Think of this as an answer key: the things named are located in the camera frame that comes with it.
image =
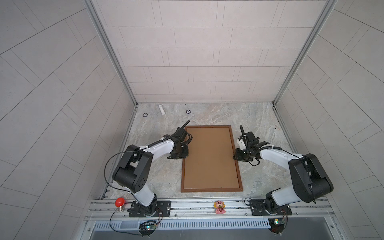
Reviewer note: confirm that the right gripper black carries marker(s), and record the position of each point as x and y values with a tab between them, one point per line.
237	157

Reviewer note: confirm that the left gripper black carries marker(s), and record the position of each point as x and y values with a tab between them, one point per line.
184	155

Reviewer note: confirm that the brown backing board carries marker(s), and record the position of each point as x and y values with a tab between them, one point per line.
210	159

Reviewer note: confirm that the brown wooden picture frame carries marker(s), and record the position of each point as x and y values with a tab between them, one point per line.
183	186

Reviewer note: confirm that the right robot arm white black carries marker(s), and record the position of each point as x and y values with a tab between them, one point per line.
309	179

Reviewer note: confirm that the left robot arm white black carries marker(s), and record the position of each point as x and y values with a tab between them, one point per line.
134	167

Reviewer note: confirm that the white cylinder tube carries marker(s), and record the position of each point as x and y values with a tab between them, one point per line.
162	110

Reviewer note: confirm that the pink toy figurine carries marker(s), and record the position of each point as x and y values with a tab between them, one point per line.
219	207

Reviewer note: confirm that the right circuit board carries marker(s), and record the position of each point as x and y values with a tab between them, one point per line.
277	225

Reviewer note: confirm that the circuit board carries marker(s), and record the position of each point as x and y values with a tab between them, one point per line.
277	225
147	228

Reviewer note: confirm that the red emergency stop button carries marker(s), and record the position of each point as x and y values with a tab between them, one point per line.
120	203

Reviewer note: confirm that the left circuit board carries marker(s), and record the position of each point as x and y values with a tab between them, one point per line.
147	228

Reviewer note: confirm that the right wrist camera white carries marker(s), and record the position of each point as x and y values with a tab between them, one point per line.
242	144

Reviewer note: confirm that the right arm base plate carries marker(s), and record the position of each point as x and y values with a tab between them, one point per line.
259	208

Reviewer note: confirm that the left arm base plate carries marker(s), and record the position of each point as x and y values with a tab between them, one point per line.
163	207

